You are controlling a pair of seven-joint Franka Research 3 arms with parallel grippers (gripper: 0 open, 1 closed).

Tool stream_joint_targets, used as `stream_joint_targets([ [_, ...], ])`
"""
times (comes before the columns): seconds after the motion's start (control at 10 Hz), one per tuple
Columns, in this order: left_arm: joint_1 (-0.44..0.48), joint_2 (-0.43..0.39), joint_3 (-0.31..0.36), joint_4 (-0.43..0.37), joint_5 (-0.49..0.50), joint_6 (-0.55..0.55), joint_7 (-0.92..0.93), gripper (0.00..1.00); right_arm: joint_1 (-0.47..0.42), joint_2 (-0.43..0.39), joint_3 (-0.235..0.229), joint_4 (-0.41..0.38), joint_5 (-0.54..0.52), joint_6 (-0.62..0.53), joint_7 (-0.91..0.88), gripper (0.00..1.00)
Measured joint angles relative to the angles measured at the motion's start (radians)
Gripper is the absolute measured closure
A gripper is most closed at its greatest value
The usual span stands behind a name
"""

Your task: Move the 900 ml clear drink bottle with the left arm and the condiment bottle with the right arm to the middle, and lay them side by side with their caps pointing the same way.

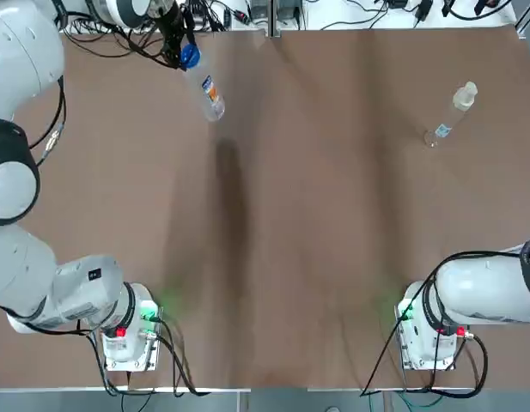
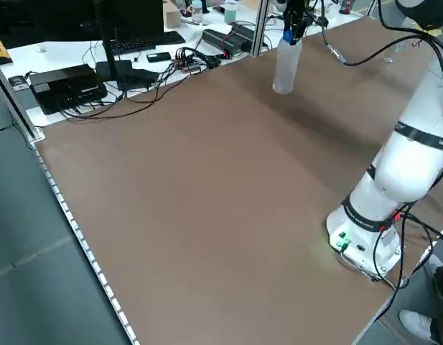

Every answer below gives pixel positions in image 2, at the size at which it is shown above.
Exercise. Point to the clear plastic jar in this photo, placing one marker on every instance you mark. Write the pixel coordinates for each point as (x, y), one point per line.
(196, 12)

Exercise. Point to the green cup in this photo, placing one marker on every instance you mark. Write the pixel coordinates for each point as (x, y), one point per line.
(230, 12)

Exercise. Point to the clear slim condiment bottle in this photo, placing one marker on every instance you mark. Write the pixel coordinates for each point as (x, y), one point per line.
(388, 60)

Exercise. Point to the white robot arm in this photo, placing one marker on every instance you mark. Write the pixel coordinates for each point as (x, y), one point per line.
(404, 161)

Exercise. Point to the person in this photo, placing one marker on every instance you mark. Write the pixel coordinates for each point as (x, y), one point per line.
(442, 287)

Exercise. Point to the clear drink bottle blue cap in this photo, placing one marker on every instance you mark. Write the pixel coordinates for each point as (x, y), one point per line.
(286, 64)

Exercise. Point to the black power supply unit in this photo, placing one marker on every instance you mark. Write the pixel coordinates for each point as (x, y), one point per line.
(224, 37)

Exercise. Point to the black keyboard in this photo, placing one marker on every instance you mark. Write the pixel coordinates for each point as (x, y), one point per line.
(149, 41)

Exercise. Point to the aluminium frame post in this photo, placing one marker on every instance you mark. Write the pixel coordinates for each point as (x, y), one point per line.
(260, 28)

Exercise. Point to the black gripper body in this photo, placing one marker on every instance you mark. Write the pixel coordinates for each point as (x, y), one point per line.
(296, 10)

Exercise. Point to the cardboard box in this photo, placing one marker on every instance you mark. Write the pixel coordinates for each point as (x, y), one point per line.
(171, 14)

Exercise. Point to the black docking box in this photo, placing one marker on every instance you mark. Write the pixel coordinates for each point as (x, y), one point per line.
(66, 88)

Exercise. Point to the black computer monitor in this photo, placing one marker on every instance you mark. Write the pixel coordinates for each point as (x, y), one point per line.
(63, 18)

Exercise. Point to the black phone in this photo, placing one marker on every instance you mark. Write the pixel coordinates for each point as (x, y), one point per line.
(158, 56)

